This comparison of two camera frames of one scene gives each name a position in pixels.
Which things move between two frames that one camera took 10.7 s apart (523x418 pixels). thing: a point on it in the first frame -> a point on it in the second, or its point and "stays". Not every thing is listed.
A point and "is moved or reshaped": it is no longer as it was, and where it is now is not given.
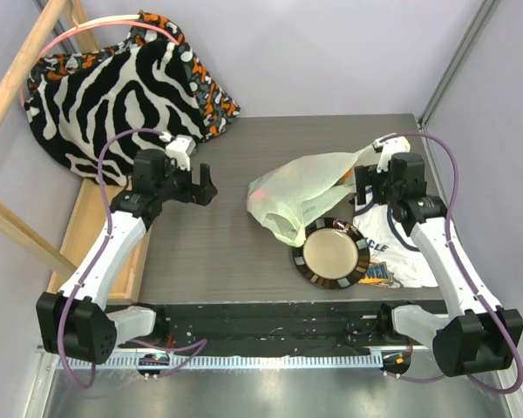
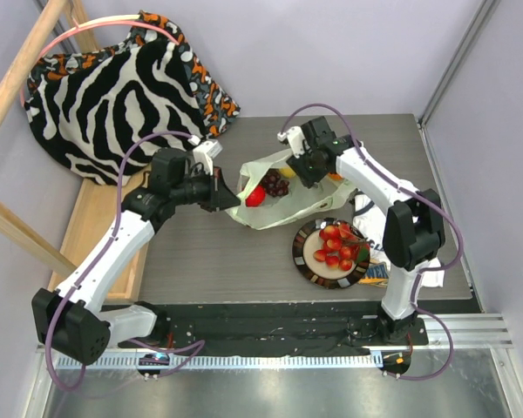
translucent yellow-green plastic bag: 289,192 is moved or reshaped
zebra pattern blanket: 96,117 stays
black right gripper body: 372,187 -> 308,170
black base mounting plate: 228,326 stays
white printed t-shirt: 396,258 stays
